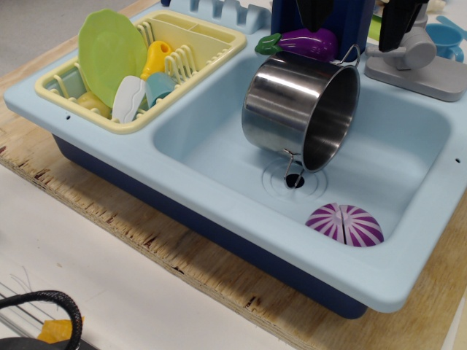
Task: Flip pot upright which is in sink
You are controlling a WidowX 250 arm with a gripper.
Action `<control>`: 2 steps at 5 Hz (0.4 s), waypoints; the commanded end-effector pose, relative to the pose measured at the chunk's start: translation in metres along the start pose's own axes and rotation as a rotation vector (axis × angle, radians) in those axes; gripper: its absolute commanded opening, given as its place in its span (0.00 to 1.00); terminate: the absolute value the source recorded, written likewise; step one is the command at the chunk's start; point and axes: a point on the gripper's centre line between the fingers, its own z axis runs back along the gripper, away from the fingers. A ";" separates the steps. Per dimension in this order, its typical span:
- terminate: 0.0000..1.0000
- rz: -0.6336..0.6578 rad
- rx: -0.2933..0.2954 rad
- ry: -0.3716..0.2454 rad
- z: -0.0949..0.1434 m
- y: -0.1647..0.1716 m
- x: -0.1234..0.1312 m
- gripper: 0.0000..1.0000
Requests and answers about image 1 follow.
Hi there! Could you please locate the yellow tape piece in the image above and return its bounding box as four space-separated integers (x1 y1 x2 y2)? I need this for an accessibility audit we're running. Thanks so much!
36 319 73 344

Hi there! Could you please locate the yellow dish rack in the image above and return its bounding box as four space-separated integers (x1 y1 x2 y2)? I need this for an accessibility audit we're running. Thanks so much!
34 10 247 134

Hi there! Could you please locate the black cable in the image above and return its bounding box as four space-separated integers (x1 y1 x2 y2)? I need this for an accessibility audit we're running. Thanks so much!
0 289 83 350

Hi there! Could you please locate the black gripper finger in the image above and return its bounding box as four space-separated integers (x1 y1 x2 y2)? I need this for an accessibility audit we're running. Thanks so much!
296 0 333 31
379 0 428 51

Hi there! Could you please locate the stainless steel pot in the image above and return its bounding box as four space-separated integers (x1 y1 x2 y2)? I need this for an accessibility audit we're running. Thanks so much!
242 51 360 189

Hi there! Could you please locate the blue toy cup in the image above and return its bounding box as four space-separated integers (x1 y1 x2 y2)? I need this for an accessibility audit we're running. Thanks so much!
425 15 466 63

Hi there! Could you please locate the pale yellow toy potato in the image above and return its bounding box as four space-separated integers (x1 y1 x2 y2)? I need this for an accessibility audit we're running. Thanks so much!
77 91 111 119

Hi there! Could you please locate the purple striped toy onion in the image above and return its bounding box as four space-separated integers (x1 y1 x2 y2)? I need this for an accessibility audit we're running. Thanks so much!
305 203 385 247

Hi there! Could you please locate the purple toy eggplant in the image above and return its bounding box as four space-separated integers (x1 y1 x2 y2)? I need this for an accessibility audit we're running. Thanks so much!
255 28 339 62

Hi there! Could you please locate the green toy plate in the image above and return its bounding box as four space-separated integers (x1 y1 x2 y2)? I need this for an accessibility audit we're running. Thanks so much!
78 9 147 107

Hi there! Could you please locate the grey toy faucet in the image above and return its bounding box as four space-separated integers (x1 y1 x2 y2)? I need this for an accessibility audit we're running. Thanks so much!
365 9 466 102

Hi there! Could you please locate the wooden board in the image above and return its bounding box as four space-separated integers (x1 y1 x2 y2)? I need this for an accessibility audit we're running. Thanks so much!
0 0 467 350

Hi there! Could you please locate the teal toy cup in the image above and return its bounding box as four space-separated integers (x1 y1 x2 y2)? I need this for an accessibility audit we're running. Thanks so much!
145 72 176 108

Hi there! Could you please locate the light blue toy sink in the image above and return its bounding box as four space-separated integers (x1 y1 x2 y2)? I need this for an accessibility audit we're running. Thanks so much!
3 0 467 321

